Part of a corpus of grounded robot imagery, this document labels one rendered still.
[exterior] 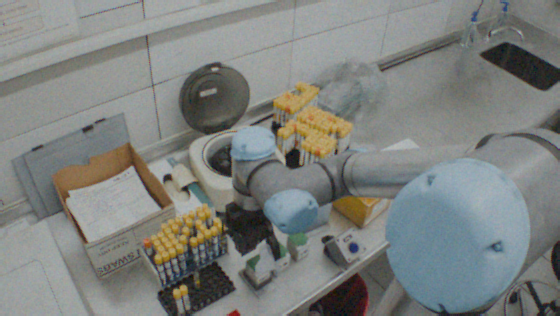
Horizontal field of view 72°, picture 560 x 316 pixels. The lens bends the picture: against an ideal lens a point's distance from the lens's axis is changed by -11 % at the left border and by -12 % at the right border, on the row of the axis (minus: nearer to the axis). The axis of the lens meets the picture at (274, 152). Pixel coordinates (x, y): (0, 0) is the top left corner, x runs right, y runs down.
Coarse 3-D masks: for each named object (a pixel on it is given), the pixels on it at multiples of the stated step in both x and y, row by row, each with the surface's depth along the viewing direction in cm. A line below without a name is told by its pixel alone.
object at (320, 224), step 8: (320, 208) 113; (328, 208) 115; (320, 216) 115; (328, 216) 117; (312, 224) 116; (320, 224) 118; (328, 224) 119; (304, 232) 116; (312, 232) 117; (320, 232) 117
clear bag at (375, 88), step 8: (352, 64) 164; (360, 64) 164; (368, 64) 165; (376, 64) 166; (360, 72) 162; (368, 72) 164; (376, 72) 164; (360, 80) 162; (368, 80) 162; (376, 80) 163; (384, 80) 168; (368, 88) 163; (376, 88) 164; (384, 88) 167; (360, 96) 163; (368, 96) 164; (376, 96) 166; (384, 96) 168; (360, 104) 164
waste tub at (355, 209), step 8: (344, 200) 120; (352, 200) 117; (360, 200) 114; (368, 200) 127; (376, 200) 114; (384, 200) 119; (336, 208) 124; (344, 208) 121; (352, 208) 118; (360, 208) 116; (368, 208) 114; (376, 208) 118; (384, 208) 123; (352, 216) 120; (360, 216) 117; (368, 216) 117; (376, 216) 122; (360, 224) 119
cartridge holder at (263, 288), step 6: (240, 270) 106; (240, 276) 106; (246, 276) 103; (270, 276) 102; (246, 282) 104; (252, 282) 101; (264, 282) 102; (270, 282) 104; (252, 288) 102; (258, 288) 101; (264, 288) 102; (270, 288) 102; (276, 288) 104; (258, 294) 101; (264, 294) 101
